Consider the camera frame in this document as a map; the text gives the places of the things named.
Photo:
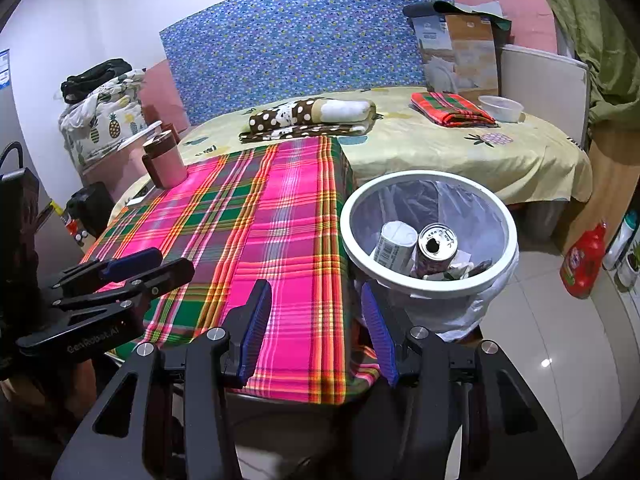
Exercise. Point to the white bottle with teal cap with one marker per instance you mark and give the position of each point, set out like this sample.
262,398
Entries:
620,240

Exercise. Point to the black bag on floor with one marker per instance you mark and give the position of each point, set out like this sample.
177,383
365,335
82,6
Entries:
90,205

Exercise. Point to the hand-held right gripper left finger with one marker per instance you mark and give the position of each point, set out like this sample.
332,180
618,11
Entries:
255,330

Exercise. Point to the white green bottle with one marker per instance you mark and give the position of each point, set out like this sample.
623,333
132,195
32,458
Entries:
629,270

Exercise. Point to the blue refrigerator label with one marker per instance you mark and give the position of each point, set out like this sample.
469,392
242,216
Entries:
5,67

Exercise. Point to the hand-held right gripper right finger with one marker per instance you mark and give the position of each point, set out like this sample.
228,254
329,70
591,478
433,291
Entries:
380,335

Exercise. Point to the white round bin with liner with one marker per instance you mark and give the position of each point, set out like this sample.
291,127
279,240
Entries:
425,287

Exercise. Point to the red detergent bottle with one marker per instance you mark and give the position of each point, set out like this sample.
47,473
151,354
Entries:
582,265

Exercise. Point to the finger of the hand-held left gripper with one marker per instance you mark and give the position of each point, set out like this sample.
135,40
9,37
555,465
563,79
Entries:
130,262
170,272

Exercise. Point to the folded red green plaid cloth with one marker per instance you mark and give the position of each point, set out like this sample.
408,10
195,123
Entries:
450,107

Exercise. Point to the pink cup with brown lid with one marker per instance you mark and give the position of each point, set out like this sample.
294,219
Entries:
167,165

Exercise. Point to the silver smartphone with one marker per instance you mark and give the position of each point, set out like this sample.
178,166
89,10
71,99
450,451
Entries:
142,194

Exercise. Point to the blue floral headboard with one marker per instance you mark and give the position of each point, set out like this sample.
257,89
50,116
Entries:
300,45

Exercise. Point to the white bottle with blue label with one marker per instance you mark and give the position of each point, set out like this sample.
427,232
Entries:
395,247

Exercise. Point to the brown cardboard box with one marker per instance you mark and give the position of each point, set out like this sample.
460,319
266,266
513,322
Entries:
460,60

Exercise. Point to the white bowl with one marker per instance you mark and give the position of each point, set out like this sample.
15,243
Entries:
500,108

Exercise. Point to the small red white packet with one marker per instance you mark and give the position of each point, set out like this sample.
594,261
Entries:
75,230

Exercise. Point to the grey refrigerator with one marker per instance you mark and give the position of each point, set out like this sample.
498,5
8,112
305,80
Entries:
10,110

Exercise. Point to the pink green plaid tablecloth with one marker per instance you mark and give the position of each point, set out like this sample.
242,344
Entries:
260,220

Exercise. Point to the green curtain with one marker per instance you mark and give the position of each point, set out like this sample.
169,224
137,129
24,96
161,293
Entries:
590,35

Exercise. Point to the pineapple print bedding bundle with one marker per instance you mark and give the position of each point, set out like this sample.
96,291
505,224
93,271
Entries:
110,125

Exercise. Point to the brown polka dot blanket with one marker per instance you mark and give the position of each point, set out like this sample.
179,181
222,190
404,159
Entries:
290,115

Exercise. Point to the red cartoon drink can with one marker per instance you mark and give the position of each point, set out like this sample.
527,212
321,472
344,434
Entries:
437,245

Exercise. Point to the white panel board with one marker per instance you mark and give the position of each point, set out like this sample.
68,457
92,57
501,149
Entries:
540,85

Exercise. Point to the yellow printed bed sheet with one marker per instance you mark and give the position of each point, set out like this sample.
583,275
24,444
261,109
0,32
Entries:
425,145

